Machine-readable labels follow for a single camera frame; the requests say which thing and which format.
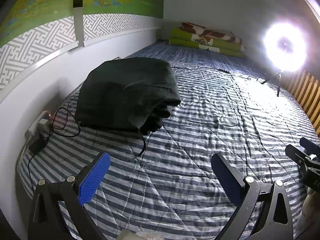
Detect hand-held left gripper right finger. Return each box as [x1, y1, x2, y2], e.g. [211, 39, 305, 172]
[211, 153, 294, 240]

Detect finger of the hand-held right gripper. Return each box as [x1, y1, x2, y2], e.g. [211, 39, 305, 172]
[299, 137, 320, 155]
[285, 144, 320, 170]

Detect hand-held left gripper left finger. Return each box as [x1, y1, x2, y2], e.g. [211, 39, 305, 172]
[27, 152, 111, 240]

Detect dark green pants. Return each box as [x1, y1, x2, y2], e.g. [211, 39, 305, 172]
[75, 57, 182, 162]

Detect person's right forearm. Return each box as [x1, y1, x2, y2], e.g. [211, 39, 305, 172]
[301, 187, 320, 220]

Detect black power adapter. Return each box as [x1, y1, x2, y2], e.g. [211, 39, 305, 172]
[28, 136, 49, 154]

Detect black tripod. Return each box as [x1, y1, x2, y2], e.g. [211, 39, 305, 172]
[259, 69, 284, 97]

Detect white power strip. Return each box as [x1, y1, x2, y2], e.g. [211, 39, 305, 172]
[25, 110, 54, 140]

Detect stack of folded dark clothes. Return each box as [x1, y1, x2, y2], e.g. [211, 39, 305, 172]
[140, 104, 175, 135]

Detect brown patterned folded blanket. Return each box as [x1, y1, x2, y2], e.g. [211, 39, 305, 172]
[180, 22, 243, 44]

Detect green folded quilt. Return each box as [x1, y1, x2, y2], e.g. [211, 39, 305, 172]
[169, 27, 247, 58]

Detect black and white hanging strip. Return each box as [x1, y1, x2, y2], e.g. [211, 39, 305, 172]
[72, 0, 86, 47]

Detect looped black cable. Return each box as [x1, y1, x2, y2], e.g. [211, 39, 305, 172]
[51, 95, 82, 138]

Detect thin black ring light cable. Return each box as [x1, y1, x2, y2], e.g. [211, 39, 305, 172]
[172, 65, 268, 82]

